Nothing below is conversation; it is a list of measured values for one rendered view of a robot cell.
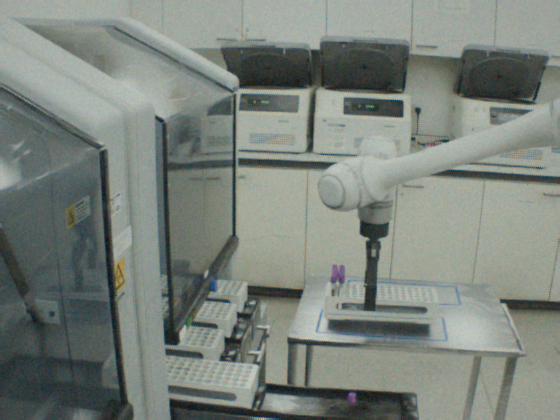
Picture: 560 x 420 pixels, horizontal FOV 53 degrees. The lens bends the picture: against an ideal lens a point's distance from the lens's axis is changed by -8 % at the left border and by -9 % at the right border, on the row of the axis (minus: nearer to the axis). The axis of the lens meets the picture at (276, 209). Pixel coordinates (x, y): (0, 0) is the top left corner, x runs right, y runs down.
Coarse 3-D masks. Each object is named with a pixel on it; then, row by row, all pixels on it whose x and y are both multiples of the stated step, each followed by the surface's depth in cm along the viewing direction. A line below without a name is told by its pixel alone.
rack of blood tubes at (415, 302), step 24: (336, 288) 158; (360, 288) 159; (384, 288) 158; (408, 288) 159; (432, 288) 158; (336, 312) 154; (360, 312) 153; (384, 312) 157; (408, 312) 157; (432, 312) 150
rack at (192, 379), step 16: (176, 368) 126; (192, 368) 126; (208, 368) 126; (224, 368) 127; (240, 368) 126; (256, 368) 126; (176, 384) 121; (192, 384) 120; (208, 384) 120; (224, 384) 121; (240, 384) 121; (256, 384) 126; (192, 400) 121; (208, 400) 121; (224, 400) 120; (240, 400) 119
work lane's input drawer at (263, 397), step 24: (264, 384) 129; (288, 384) 129; (192, 408) 121; (216, 408) 120; (240, 408) 119; (264, 408) 122; (288, 408) 122; (312, 408) 122; (336, 408) 122; (360, 408) 122; (384, 408) 122; (408, 408) 119
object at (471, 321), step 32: (320, 288) 181; (448, 288) 180; (480, 288) 180; (320, 320) 160; (352, 320) 160; (448, 320) 159; (480, 320) 158; (288, 352) 152; (416, 352) 145; (448, 352) 144; (480, 352) 143; (512, 352) 141
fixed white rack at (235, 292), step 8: (224, 280) 173; (224, 288) 169; (232, 288) 169; (240, 288) 169; (208, 296) 165; (216, 296) 164; (224, 296) 164; (232, 296) 164; (240, 296) 164; (240, 304) 164; (240, 312) 165
